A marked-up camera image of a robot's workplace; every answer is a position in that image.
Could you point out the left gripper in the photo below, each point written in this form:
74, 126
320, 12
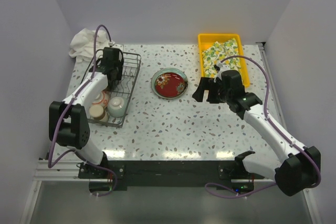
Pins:
120, 65

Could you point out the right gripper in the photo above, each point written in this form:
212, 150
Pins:
207, 83

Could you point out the red floral plate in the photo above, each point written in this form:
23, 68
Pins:
169, 85

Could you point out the light green floral plate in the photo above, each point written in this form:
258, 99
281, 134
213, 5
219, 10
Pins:
174, 70

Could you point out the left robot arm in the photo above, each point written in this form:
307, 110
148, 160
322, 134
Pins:
68, 119

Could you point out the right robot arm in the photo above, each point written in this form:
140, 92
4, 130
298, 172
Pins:
300, 165

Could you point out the white red patterned bowl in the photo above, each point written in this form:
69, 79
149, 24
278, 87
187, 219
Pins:
102, 99

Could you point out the white crumpled towel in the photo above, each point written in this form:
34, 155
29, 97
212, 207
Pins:
82, 44

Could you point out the light green bowl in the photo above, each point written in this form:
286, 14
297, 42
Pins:
117, 106

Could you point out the lemon print cloth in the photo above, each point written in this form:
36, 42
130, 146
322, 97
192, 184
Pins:
216, 53

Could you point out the beige brown cup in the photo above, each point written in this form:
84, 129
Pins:
98, 113

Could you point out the yellow plastic bin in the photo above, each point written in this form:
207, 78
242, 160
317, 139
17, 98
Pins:
230, 63

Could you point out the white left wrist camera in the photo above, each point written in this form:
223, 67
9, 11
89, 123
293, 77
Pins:
119, 46

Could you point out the aluminium frame rail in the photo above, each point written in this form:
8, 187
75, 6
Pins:
308, 193

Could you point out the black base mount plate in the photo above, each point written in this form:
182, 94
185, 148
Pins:
128, 174

